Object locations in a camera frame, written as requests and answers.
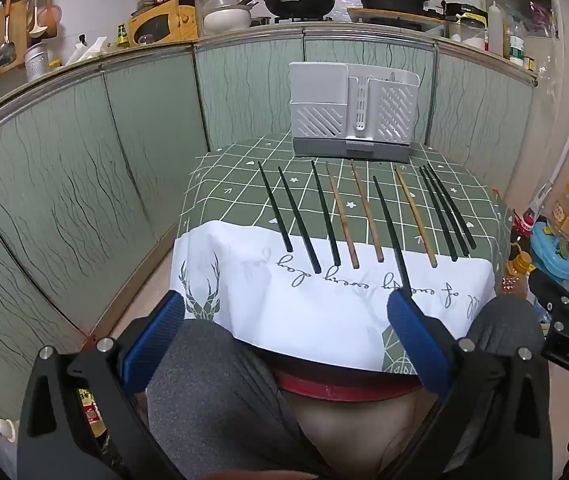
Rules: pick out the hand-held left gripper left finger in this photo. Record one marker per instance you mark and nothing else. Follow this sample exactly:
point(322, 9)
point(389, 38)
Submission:
point(157, 345)

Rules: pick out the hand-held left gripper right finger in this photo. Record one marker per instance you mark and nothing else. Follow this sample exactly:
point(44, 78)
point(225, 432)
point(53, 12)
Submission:
point(417, 345)

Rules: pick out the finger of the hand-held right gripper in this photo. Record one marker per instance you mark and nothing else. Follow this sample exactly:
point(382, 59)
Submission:
point(549, 292)

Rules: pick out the white slotted utensil holder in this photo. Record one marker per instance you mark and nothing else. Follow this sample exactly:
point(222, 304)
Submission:
point(324, 110)

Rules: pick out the blue plastic container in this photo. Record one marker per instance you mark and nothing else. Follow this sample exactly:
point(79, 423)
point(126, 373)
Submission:
point(554, 257)

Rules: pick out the yellow cap oil bottle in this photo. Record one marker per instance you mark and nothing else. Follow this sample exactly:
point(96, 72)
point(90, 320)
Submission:
point(520, 262)

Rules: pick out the person's right leg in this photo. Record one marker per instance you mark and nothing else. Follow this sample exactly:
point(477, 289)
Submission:
point(499, 320)

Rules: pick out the person's leg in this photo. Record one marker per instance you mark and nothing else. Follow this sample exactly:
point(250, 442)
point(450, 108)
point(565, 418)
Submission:
point(499, 320)
point(204, 385)

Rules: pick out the person's left leg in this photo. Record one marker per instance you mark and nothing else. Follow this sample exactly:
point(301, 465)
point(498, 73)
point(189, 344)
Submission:
point(204, 385)

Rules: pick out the red cap dark bottle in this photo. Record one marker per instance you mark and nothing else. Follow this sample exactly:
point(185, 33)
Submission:
point(523, 222)

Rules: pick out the red round table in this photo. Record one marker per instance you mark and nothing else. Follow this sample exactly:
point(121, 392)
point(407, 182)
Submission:
point(344, 392)

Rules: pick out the green checked tablecloth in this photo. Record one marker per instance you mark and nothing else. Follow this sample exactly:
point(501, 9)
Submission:
point(224, 200)

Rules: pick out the white bottle green label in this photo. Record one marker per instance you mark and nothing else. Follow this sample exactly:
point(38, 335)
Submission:
point(516, 52)

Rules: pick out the white squeeze bottle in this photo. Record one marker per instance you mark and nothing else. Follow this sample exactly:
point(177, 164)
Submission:
point(495, 30)

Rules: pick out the clear jar black lid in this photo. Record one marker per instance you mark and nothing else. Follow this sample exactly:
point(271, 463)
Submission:
point(467, 25)

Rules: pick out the white plastic bag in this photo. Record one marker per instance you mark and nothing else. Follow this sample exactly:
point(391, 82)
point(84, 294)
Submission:
point(87, 52)

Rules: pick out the perforated metal utensil cup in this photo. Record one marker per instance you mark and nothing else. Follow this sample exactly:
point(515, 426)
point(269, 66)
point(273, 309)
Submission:
point(36, 62)

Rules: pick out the green glass bottle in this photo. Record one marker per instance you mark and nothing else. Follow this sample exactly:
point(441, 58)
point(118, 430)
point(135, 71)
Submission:
point(123, 36)

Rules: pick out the yellow microwave oven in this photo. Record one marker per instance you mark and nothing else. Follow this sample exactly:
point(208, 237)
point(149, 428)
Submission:
point(164, 22)

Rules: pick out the steel spatula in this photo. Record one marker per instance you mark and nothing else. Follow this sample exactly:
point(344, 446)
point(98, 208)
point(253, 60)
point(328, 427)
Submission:
point(5, 50)

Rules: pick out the hanging wooden cutting board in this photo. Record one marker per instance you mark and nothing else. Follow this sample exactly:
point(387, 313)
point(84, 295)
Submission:
point(19, 40)

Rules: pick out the white pot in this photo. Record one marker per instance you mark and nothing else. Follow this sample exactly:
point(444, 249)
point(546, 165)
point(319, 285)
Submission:
point(227, 17)

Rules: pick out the pink hanging scoop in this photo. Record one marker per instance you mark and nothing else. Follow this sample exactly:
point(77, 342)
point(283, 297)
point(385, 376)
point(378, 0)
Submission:
point(53, 17)

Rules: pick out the white ladle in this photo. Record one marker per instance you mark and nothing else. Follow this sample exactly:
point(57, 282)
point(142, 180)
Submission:
point(37, 22)

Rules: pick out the gas stove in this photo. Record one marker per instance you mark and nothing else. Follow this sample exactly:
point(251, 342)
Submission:
point(294, 19)

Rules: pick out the black wok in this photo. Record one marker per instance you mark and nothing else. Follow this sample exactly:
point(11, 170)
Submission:
point(299, 2)

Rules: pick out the clear wall shelf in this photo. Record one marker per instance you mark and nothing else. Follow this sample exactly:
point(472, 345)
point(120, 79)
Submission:
point(529, 5)

